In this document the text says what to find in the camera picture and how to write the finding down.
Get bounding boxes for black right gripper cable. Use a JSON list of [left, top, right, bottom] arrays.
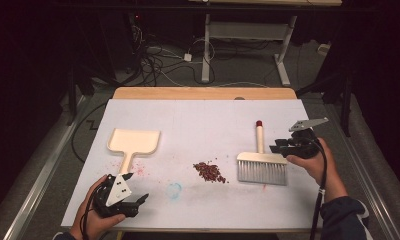
[[308, 137, 330, 240]]

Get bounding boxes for person's right hand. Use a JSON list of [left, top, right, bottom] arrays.
[[285, 136, 350, 203]]

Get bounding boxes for cream hand brush grey bristles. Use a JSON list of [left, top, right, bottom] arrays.
[[236, 120, 289, 187]]

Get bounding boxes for metal floor rail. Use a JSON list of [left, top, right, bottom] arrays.
[[322, 99, 400, 240], [4, 95, 91, 240]]

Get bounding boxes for person's left hand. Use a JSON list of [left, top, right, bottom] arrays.
[[69, 174, 127, 240]]

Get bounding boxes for white floor socket box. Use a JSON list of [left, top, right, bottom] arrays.
[[316, 42, 332, 56]]

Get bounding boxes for cream plastic dustpan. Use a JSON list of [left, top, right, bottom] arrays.
[[106, 127, 162, 177]]

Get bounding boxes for black stand legs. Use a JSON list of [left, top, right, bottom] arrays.
[[295, 68, 353, 138]]

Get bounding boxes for tangle of floor cables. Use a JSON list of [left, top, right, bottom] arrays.
[[130, 24, 216, 88]]

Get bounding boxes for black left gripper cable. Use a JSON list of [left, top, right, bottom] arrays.
[[79, 183, 106, 240]]

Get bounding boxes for white table cover sheet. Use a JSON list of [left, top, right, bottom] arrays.
[[60, 98, 324, 231]]

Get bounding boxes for black floor cable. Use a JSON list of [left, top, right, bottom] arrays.
[[70, 100, 108, 165]]

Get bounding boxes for wooden table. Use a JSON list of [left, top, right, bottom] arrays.
[[102, 86, 322, 234]]

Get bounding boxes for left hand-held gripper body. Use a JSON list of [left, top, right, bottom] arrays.
[[93, 173, 141, 219]]

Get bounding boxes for white metal frame desk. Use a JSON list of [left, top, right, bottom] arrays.
[[187, 0, 343, 88]]

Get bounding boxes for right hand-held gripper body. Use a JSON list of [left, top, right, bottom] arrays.
[[281, 116, 330, 160]]

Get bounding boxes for red beans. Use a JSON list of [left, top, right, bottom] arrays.
[[192, 160, 230, 185]]

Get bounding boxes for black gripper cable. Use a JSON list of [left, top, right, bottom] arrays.
[[308, 137, 330, 240], [79, 183, 106, 240]]

